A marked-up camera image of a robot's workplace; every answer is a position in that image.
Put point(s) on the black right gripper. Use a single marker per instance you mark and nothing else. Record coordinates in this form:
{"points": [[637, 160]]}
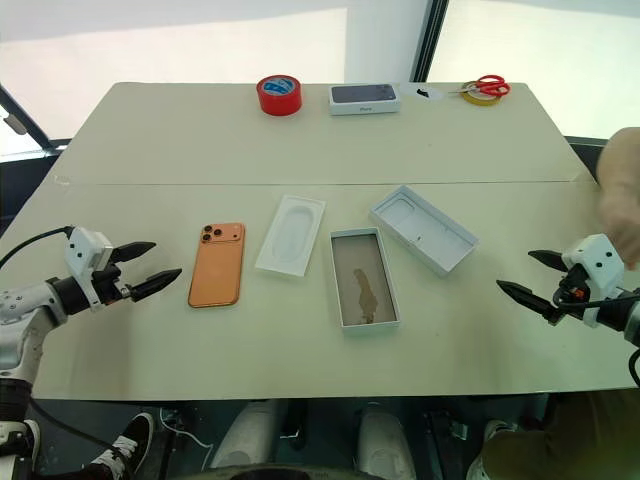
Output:
{"points": [[570, 295]]}

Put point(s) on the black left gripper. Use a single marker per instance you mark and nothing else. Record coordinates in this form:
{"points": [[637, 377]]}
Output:
{"points": [[111, 287]]}

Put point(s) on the orange smartphone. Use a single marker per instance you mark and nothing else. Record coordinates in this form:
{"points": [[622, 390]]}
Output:
{"points": [[216, 272]]}

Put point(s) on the orange phone box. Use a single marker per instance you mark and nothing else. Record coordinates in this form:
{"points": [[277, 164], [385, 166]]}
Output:
{"points": [[425, 230]]}

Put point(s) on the white moulded tray insert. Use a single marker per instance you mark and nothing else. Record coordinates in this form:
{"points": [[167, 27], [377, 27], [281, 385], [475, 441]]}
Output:
{"points": [[290, 235]]}

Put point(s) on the white phone box base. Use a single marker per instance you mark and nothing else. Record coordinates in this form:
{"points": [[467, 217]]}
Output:
{"points": [[364, 280]]}

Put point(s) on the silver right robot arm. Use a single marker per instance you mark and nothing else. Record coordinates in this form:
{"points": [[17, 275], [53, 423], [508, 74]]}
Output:
{"points": [[625, 315]]}

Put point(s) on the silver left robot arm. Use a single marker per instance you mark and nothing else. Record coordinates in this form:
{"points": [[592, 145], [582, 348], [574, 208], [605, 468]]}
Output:
{"points": [[25, 305]]}

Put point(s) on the closed dark-print phone box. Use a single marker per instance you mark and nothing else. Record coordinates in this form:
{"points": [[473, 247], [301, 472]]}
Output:
{"points": [[365, 100]]}

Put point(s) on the person's bare hand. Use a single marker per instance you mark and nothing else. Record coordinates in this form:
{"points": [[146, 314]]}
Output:
{"points": [[622, 190]]}

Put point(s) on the olive trouser leg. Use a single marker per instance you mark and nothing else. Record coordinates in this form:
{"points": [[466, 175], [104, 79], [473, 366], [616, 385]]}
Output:
{"points": [[575, 440]]}

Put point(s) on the black and white sneaker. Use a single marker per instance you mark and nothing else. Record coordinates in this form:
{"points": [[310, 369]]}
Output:
{"points": [[135, 435]]}

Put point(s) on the black metal base part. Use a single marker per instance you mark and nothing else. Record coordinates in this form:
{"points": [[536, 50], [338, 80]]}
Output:
{"points": [[445, 430]]}

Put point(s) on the yellow tape roll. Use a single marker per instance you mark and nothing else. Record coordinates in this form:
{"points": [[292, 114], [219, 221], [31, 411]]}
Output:
{"points": [[482, 97]]}

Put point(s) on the pale grey rounded leg shell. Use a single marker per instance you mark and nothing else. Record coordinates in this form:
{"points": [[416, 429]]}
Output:
{"points": [[247, 435], [385, 440]]}

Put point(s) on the red tape roll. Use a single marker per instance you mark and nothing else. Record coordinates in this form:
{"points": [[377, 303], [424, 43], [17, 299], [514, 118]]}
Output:
{"points": [[279, 100]]}

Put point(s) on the white disc with black mark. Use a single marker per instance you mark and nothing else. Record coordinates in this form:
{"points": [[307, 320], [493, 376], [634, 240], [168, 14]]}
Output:
{"points": [[422, 92]]}

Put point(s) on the black window pillar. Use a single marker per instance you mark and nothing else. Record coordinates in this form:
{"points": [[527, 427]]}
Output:
{"points": [[429, 40]]}

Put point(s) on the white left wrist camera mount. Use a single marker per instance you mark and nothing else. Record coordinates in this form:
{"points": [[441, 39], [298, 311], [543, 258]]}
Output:
{"points": [[85, 250]]}

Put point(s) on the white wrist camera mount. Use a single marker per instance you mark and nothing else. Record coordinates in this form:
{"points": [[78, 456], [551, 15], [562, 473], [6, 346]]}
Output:
{"points": [[85, 250], [597, 260]]}

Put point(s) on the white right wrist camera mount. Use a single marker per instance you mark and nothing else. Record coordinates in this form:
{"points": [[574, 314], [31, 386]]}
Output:
{"points": [[597, 260]]}

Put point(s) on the dark slanted window frame bar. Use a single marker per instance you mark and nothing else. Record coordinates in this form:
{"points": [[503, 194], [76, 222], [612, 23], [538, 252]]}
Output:
{"points": [[37, 132]]}

